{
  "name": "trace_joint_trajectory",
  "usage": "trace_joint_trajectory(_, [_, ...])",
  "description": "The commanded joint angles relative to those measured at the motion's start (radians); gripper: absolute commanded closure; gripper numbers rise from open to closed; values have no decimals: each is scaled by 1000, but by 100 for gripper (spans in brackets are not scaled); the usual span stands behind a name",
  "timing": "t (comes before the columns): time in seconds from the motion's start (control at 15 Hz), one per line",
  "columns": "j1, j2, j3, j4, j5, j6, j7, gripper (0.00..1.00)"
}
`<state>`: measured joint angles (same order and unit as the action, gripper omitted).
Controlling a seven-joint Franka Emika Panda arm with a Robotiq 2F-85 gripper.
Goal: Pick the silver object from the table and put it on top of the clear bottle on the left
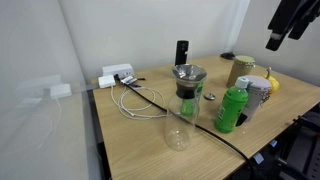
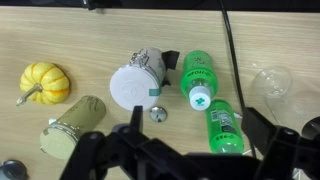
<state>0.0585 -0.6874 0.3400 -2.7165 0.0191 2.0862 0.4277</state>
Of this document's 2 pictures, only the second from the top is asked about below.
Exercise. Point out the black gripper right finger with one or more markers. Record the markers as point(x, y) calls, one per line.
point(283, 148)

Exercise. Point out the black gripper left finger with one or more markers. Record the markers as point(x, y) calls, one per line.
point(96, 153)

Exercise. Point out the silver metal funnel filter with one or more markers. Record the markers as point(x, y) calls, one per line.
point(13, 170)

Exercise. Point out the lying green plastic bottle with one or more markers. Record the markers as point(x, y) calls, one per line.
point(224, 135)

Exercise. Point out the clear glass carafe bottle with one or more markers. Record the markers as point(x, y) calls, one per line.
point(274, 85)

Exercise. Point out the upright green plastic bottle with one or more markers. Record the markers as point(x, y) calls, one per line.
point(199, 82)

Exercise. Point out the small round silver cap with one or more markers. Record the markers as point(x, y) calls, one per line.
point(158, 114)

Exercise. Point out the white lidded canister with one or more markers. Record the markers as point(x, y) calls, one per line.
point(140, 81)

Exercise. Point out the yellow orange mini pumpkin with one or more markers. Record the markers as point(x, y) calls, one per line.
point(43, 83)

